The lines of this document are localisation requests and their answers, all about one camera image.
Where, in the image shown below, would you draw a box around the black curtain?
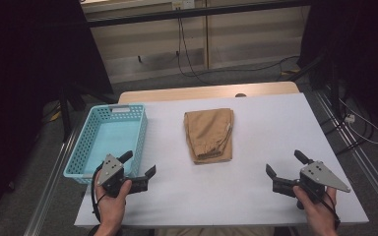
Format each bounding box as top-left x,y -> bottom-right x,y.
299,0 -> 378,132
0,0 -> 114,227

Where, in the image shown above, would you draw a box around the black metal stand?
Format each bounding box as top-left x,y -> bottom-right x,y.
288,52 -> 344,119

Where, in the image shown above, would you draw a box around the person's right hand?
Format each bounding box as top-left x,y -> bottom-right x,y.
292,185 -> 338,232

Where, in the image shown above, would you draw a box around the tan pants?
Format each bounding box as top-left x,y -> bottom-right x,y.
183,107 -> 235,165

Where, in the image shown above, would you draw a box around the black tripod stand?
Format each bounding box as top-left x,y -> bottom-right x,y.
58,83 -> 119,143

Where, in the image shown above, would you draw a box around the wooden table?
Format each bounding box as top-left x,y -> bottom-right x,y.
117,81 -> 300,105

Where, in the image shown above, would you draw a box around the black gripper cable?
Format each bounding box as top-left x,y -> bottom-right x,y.
299,183 -> 342,229
90,170 -> 107,221

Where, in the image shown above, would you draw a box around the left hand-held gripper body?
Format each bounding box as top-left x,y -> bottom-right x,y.
96,153 -> 151,199

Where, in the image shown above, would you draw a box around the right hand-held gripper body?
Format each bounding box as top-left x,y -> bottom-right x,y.
272,160 -> 351,204

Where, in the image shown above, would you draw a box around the light blue plastic basket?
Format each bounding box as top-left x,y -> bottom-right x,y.
63,103 -> 149,185

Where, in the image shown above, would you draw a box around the black hanging wall cables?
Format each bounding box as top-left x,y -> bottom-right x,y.
176,8 -> 301,87

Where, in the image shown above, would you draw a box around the white table mat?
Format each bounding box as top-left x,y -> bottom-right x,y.
74,92 -> 370,228

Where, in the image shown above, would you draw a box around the black horizontal beam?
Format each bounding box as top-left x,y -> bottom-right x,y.
87,0 -> 311,29

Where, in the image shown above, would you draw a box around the aluminium rail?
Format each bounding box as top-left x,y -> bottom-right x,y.
24,126 -> 82,236
313,88 -> 378,215

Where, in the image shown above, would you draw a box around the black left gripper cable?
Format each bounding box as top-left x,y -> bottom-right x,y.
90,170 -> 107,221

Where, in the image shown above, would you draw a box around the white cable with plug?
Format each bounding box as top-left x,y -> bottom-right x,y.
339,97 -> 378,146

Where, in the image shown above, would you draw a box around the white wall outlet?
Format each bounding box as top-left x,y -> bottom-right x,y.
171,0 -> 196,10

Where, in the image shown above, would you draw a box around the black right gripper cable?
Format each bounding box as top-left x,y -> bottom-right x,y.
299,183 -> 342,229

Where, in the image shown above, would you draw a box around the person's left hand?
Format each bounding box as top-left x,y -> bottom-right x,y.
94,166 -> 133,230

